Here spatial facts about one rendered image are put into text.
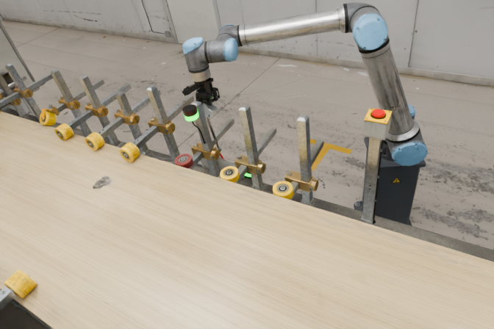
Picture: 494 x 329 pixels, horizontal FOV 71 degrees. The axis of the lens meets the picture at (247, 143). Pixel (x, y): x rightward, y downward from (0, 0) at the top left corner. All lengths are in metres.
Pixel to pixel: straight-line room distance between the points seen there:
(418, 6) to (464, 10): 0.37
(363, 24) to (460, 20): 2.41
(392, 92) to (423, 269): 0.70
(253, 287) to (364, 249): 0.37
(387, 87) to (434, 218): 1.24
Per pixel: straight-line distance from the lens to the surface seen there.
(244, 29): 1.55
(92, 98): 2.10
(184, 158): 1.61
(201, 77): 1.51
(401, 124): 1.64
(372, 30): 1.39
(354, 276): 1.15
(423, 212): 2.56
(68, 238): 1.52
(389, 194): 2.10
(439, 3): 3.71
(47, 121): 2.30
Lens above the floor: 1.89
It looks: 38 degrees down
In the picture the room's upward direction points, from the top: 11 degrees counter-clockwise
